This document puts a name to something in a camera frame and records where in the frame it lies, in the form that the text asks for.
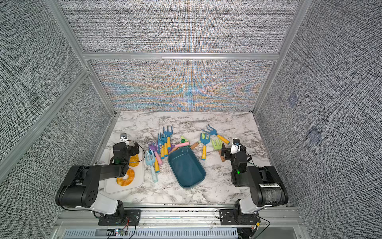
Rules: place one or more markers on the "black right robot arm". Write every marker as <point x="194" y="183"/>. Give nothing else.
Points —
<point x="265" y="185"/>

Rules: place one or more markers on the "teal plastic storage box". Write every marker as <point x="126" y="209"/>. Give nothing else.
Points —
<point x="186" y="167"/>

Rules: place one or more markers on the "green tool pink handle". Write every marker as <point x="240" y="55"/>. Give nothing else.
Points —
<point x="184" y="142"/>

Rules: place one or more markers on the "light blue rake yellow handle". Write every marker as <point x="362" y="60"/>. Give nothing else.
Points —
<point x="156" y="164"/>

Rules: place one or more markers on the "ring shaped bread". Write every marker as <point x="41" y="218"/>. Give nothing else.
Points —
<point x="127" y="179"/>

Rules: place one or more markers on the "white rectangular tray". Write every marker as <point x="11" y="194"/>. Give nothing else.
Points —
<point x="111" y="187"/>

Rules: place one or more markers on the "light green rake wooden handle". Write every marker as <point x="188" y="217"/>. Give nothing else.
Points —
<point x="217" y="144"/>

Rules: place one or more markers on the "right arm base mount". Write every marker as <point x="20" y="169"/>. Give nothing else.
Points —
<point x="229" y="217"/>

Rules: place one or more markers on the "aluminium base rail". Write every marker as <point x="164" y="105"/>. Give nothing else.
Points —
<point x="183" y="221"/>

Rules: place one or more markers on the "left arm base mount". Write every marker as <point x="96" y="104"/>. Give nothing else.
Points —
<point x="119" y="216"/>

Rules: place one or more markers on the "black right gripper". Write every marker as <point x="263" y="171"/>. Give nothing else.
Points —
<point x="225" y="152"/>

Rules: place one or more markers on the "purple rake pink handle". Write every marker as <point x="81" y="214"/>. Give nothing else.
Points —
<point x="154" y="147"/>

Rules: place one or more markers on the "light blue rake white handle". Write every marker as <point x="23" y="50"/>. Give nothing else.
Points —
<point x="150" y="161"/>

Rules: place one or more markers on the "oval yellow bread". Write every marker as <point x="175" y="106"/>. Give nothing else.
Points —
<point x="134" y="160"/>

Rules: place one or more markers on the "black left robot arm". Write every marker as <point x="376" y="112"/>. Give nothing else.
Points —
<point x="79" y="190"/>

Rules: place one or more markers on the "blue rake yellow handle back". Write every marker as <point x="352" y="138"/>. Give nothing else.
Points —
<point x="168" y="132"/>

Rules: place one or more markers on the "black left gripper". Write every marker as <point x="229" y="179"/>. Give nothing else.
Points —
<point x="133" y="149"/>

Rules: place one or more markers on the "light green tool wooden handle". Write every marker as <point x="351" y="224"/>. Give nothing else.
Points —
<point x="195" y="144"/>

